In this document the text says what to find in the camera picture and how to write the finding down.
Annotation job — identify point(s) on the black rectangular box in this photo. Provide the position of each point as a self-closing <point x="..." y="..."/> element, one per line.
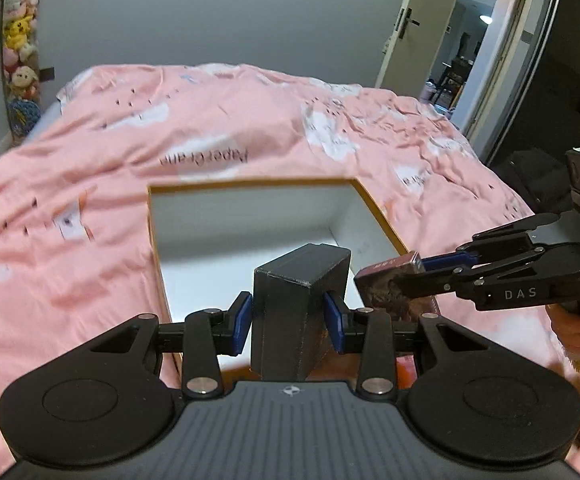
<point x="289" y="334"/>

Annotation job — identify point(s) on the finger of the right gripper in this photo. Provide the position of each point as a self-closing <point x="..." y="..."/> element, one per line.
<point x="493" y="245"/>
<point x="463" y="273"/>

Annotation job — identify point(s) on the dark clothing pile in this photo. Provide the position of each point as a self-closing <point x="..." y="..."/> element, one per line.
<point x="541" y="180"/>

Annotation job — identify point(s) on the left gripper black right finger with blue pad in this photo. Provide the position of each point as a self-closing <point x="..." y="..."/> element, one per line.
<point x="377" y="338"/>

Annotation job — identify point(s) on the pink printed bed quilt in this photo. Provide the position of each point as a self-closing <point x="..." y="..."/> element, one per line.
<point x="75" y="254"/>

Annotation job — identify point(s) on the dark illustrated card box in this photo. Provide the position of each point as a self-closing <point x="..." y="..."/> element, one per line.
<point x="379" y="287"/>

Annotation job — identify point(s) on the orange cardboard box white inside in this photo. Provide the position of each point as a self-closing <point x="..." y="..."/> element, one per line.
<point x="209" y="239"/>

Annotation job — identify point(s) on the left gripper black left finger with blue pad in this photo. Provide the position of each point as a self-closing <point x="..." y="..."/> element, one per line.
<point x="203" y="337"/>

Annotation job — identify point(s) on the hanging plush toy organizer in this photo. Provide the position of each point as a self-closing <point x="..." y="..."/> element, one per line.
<point x="20" y="68"/>

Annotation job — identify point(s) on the white bedroom door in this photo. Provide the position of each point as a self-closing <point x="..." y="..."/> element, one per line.
<point x="413" y="46"/>

